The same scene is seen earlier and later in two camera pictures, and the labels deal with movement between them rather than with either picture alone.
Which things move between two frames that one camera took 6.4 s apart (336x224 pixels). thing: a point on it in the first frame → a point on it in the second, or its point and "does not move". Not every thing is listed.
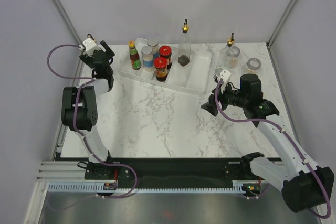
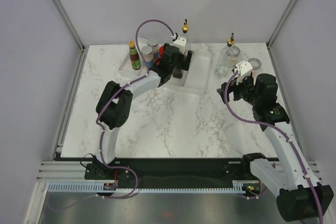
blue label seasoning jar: (154, 44) does not move
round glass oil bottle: (90, 35) → (177, 74)
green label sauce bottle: (135, 60) does not move
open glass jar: (252, 66) does not move
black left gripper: (87, 60) → (185, 64)
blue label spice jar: (148, 58) does not move
